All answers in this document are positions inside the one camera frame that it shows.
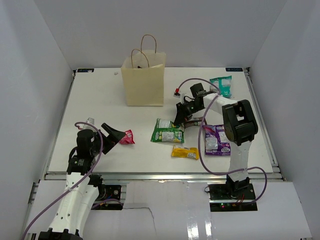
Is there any green snack packet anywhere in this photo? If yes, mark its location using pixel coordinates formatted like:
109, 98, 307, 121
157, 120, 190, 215
150, 118, 185, 144

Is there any white cardboard front panel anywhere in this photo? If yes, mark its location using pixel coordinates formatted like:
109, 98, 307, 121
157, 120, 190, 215
23, 179, 313, 236

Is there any brown chocolate bar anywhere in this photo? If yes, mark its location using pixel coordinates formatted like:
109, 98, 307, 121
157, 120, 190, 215
183, 117, 207, 128

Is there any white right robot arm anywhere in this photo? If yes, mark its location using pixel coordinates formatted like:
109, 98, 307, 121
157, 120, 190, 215
174, 83, 259, 200

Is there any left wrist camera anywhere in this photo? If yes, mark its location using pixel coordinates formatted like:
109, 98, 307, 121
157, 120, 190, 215
76, 117, 95, 131

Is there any purple white snack packet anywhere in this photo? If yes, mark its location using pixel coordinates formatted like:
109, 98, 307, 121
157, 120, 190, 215
203, 124, 231, 156

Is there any yellow snack bar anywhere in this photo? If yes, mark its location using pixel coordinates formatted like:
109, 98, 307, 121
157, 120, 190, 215
171, 145, 199, 160

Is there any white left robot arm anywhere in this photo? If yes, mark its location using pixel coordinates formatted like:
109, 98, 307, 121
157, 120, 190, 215
38, 123, 126, 240

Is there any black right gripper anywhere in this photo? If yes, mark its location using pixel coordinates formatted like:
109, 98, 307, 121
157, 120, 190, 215
174, 100, 205, 125

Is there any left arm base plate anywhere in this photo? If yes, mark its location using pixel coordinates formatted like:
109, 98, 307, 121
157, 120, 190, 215
96, 183, 122, 202

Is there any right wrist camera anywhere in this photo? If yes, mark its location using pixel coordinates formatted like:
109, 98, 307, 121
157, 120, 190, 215
173, 88, 186, 99

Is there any teal snack packet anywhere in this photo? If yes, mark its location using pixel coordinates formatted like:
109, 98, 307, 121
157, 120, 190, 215
210, 75, 232, 98

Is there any red candy packet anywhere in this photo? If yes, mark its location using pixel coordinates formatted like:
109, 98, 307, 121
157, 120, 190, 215
119, 129, 135, 145

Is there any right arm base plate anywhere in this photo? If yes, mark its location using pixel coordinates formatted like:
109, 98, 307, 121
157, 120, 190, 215
204, 183, 258, 213

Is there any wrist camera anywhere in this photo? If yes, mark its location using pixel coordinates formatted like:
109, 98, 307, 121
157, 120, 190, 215
173, 88, 186, 99
76, 117, 95, 131

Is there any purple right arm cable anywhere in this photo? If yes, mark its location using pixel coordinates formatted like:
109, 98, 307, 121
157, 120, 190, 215
174, 78, 268, 206

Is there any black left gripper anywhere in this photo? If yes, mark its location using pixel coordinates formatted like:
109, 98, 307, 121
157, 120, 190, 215
90, 122, 126, 156

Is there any beige paper bag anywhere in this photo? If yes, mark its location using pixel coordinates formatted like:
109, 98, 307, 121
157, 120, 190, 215
120, 34, 167, 107

